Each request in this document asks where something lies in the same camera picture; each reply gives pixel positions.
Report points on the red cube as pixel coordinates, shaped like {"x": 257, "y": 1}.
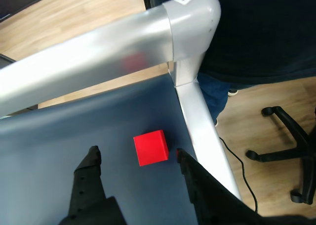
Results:
{"x": 151, "y": 148}

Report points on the black office chair base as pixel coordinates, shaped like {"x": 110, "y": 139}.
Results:
{"x": 293, "y": 133}

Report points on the grey-blue table mat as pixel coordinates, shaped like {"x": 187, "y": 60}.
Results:
{"x": 61, "y": 131}

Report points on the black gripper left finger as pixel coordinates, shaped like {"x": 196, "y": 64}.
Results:
{"x": 86, "y": 185}

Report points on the silver metal table frame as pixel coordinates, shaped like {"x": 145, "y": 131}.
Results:
{"x": 98, "y": 49}

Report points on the person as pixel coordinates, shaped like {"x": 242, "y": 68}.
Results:
{"x": 259, "y": 37}

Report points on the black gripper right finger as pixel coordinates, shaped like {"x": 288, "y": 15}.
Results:
{"x": 209, "y": 200}

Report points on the dark cabinet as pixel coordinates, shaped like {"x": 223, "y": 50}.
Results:
{"x": 14, "y": 0}

